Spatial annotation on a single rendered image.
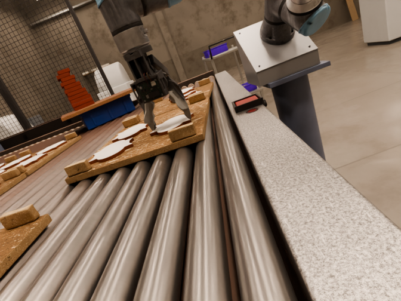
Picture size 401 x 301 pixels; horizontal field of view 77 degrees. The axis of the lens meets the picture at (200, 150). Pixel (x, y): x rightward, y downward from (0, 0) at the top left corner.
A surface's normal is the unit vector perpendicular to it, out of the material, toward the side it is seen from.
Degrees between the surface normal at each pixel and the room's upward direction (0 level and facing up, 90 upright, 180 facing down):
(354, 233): 0
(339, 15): 90
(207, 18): 90
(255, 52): 43
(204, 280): 13
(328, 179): 0
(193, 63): 90
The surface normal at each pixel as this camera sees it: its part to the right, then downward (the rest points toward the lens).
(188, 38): 0.09, 0.32
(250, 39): -0.20, -0.42
